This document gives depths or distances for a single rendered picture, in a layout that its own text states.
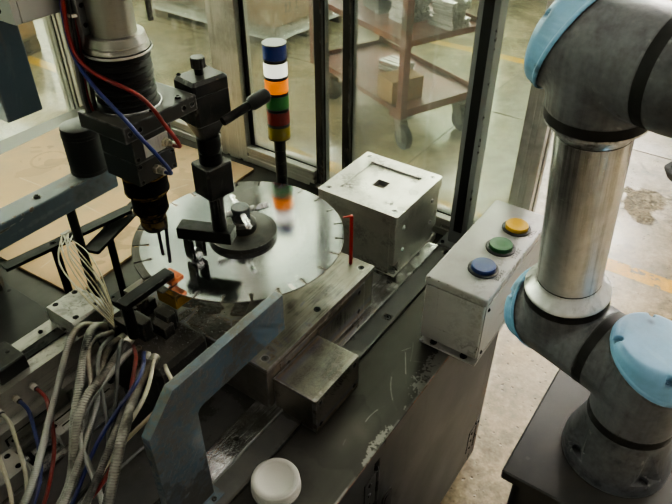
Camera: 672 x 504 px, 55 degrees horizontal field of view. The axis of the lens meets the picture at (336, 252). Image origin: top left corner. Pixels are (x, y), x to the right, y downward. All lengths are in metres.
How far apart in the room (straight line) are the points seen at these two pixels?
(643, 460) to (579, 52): 0.56
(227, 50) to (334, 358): 0.83
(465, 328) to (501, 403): 1.01
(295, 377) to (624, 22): 0.65
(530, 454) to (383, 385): 0.25
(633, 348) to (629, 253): 1.92
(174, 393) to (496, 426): 1.38
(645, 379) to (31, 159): 1.49
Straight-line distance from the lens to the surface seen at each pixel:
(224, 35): 1.57
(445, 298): 1.07
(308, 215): 1.10
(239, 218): 1.03
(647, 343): 0.92
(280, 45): 1.21
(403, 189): 1.27
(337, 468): 0.99
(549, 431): 1.08
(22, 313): 1.21
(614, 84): 0.68
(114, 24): 0.77
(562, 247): 0.85
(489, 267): 1.08
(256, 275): 0.98
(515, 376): 2.17
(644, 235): 2.95
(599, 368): 0.93
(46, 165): 1.79
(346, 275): 1.13
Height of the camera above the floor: 1.57
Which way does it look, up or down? 38 degrees down
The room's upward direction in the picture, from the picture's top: straight up
